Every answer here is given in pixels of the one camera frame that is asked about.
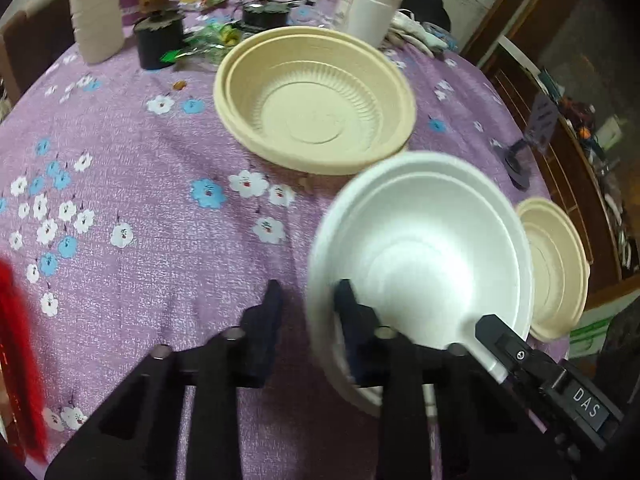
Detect black cylinder device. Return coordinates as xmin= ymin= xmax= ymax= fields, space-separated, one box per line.
xmin=134 ymin=12 xmax=185 ymax=71
xmin=242 ymin=1 xmax=292 ymax=31

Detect wooden sideboard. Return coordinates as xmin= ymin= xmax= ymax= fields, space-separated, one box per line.
xmin=460 ymin=35 xmax=640 ymax=311

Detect red plate with gold lettering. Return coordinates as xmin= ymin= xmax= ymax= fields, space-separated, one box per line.
xmin=0 ymin=255 xmax=47 ymax=463

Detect purple floral tablecloth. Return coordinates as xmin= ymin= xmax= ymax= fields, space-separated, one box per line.
xmin=0 ymin=0 xmax=571 ymax=480

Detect white plastic jar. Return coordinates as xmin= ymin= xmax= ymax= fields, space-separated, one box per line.
xmin=337 ymin=0 xmax=405 ymax=47

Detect white plastic bottle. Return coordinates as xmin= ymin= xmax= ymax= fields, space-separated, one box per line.
xmin=69 ymin=0 xmax=123 ymax=65

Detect wooden door frame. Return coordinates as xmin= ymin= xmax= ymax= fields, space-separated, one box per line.
xmin=457 ymin=0 xmax=531 ymax=56

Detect green white cardboard box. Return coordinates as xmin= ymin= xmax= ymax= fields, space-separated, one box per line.
xmin=569 ymin=310 xmax=612 ymax=358

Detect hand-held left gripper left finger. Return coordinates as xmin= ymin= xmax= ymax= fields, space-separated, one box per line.
xmin=44 ymin=279 xmax=285 ymax=480

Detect green candy wrappers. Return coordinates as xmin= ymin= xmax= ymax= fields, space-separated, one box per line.
xmin=170 ymin=20 xmax=251 ymax=63

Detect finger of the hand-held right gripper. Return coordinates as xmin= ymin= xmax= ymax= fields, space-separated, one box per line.
xmin=474 ymin=313 xmax=547 ymax=387
xmin=600 ymin=302 xmax=640 ymax=401

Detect large beige plastic bowl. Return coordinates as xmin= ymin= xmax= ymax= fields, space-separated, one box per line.
xmin=213 ymin=25 xmax=418 ymax=177

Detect small beige plastic bowl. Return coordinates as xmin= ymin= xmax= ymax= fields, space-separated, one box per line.
xmin=515 ymin=197 xmax=591 ymax=345

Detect white gloves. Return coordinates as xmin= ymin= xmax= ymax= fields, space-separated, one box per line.
xmin=385 ymin=10 xmax=451 ymax=56

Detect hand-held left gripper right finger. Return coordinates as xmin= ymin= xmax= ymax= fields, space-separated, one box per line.
xmin=332 ymin=279 xmax=573 ymax=480

